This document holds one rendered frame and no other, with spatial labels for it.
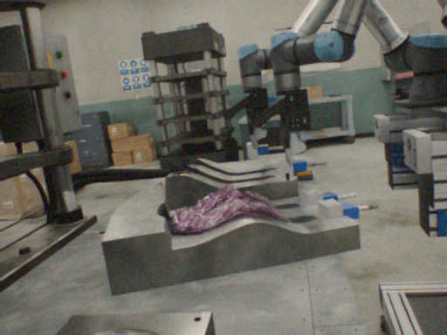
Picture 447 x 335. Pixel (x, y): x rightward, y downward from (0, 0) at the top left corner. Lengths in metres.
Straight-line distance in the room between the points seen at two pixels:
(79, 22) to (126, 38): 1.04
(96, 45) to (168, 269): 7.92
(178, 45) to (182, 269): 4.55
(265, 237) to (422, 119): 0.90
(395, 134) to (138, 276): 1.04
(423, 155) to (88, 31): 8.03
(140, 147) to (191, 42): 3.26
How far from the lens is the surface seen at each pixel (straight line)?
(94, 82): 8.55
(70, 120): 1.68
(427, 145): 1.00
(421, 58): 1.53
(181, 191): 1.12
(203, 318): 0.52
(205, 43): 5.10
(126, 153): 7.94
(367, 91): 7.77
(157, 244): 0.75
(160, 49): 5.24
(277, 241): 0.78
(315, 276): 0.75
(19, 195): 4.78
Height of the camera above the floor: 1.14
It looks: 10 degrees down
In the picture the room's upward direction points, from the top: 7 degrees counter-clockwise
